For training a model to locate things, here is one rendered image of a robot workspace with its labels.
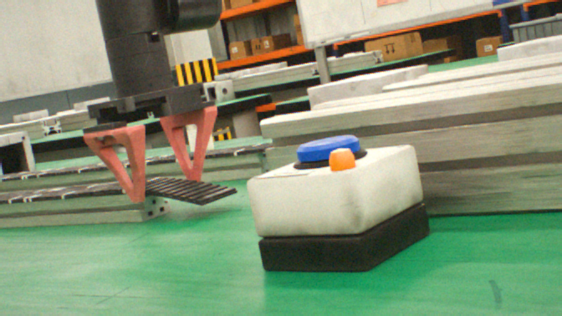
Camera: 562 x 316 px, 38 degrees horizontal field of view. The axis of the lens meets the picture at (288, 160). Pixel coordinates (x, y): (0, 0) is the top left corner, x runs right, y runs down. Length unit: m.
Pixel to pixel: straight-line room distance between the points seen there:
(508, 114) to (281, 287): 0.19
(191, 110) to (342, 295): 0.40
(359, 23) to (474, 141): 3.52
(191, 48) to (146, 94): 8.01
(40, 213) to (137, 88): 0.24
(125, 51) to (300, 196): 0.34
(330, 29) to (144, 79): 3.41
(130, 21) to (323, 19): 3.43
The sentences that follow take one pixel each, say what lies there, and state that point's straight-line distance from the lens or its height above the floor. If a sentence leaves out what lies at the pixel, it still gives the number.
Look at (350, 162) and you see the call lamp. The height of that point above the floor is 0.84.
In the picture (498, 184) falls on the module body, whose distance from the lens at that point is 0.56.
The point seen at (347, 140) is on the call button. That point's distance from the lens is 0.50.
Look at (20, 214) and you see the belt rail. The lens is 1.00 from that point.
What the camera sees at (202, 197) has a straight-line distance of 0.77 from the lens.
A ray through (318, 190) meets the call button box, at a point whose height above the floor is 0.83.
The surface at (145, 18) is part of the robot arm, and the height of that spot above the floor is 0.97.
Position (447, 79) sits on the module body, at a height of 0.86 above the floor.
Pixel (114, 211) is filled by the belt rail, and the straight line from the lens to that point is 0.85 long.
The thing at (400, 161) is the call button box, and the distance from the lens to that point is 0.51.
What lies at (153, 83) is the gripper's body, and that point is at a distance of 0.79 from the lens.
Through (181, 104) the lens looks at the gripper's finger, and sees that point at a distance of 0.79.
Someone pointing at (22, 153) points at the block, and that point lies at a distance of 1.64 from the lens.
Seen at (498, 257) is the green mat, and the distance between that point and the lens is 0.46.
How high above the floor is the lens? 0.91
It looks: 7 degrees down
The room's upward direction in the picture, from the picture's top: 11 degrees counter-clockwise
